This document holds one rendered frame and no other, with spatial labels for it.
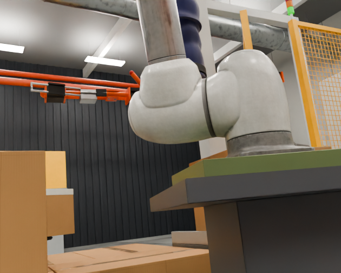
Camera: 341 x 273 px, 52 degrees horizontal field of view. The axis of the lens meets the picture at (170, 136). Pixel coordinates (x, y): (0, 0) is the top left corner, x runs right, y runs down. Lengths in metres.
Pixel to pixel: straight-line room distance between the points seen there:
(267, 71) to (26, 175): 0.80
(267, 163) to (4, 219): 0.81
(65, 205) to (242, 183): 2.85
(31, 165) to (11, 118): 11.18
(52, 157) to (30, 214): 7.71
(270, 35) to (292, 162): 9.03
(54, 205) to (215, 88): 2.60
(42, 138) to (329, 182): 11.89
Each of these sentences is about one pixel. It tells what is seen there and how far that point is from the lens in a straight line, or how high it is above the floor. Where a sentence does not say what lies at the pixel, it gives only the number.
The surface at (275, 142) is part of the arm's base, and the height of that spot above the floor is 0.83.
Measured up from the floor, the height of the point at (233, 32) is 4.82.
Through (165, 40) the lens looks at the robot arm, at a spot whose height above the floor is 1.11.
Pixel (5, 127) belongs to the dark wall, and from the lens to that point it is 12.25.
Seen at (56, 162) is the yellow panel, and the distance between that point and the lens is 8.89.
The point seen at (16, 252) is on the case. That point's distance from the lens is 1.20.
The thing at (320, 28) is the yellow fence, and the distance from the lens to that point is 3.27.
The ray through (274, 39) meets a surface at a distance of 9.87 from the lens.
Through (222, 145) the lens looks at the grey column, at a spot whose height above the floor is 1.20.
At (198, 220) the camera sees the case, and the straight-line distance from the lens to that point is 1.80.
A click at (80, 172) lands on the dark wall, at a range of 12.41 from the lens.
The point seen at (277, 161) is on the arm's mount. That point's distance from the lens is 0.74.
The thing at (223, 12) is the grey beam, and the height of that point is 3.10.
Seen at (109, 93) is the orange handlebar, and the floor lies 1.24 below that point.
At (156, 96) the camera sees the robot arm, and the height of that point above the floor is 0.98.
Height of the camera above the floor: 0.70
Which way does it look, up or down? 13 degrees up
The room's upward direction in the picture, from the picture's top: 6 degrees counter-clockwise
